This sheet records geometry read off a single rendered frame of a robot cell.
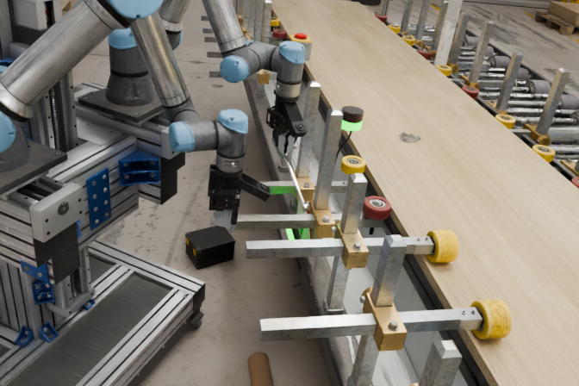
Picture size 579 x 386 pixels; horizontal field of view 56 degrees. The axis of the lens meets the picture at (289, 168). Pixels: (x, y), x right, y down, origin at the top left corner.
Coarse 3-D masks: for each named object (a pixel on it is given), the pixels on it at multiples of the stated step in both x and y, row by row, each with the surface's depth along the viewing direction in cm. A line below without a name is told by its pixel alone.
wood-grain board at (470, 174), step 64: (320, 0) 390; (320, 64) 266; (384, 64) 277; (384, 128) 207; (448, 128) 214; (384, 192) 166; (448, 192) 170; (512, 192) 175; (576, 192) 179; (512, 256) 144; (576, 256) 148; (512, 320) 123; (576, 320) 125; (512, 384) 107; (576, 384) 109
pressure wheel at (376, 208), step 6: (366, 198) 161; (372, 198) 161; (378, 198) 161; (384, 198) 162; (366, 204) 158; (372, 204) 158; (378, 204) 159; (384, 204) 159; (390, 204) 159; (366, 210) 158; (372, 210) 156; (378, 210) 156; (384, 210) 156; (372, 216) 157; (378, 216) 157; (384, 216) 157; (372, 228) 163
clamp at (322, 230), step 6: (312, 204) 161; (312, 210) 160; (318, 210) 159; (324, 210) 159; (318, 216) 156; (324, 216) 156; (330, 216) 157; (318, 222) 154; (324, 222) 154; (330, 222) 154; (318, 228) 154; (324, 228) 154; (330, 228) 154; (318, 234) 155; (324, 234) 155; (330, 234) 156
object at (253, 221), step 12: (240, 216) 154; (252, 216) 154; (264, 216) 155; (276, 216) 156; (288, 216) 156; (300, 216) 157; (312, 216) 158; (336, 216) 159; (240, 228) 153; (252, 228) 154; (264, 228) 155; (276, 228) 155; (288, 228) 156
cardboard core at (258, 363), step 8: (256, 352) 212; (264, 352) 213; (248, 360) 212; (256, 360) 209; (264, 360) 209; (256, 368) 206; (264, 368) 206; (256, 376) 203; (264, 376) 203; (256, 384) 200; (264, 384) 199; (272, 384) 202
